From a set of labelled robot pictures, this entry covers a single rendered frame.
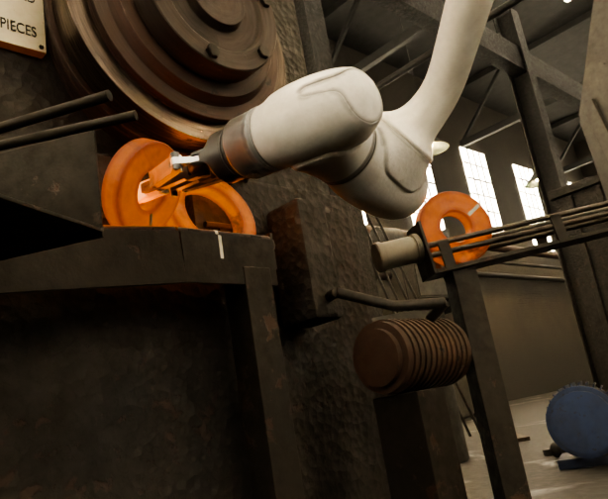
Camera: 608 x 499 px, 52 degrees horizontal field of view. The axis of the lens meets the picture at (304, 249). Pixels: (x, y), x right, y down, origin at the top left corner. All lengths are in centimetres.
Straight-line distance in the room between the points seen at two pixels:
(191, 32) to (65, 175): 46
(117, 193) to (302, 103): 33
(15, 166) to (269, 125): 29
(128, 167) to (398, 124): 39
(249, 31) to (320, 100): 48
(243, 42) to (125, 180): 37
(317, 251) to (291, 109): 47
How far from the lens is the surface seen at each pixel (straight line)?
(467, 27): 85
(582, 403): 283
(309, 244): 117
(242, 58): 113
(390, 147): 84
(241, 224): 114
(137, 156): 95
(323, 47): 628
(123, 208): 96
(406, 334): 107
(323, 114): 74
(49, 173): 71
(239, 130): 83
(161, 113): 108
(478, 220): 129
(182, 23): 109
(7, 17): 121
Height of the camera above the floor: 39
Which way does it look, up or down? 15 degrees up
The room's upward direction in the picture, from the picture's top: 10 degrees counter-clockwise
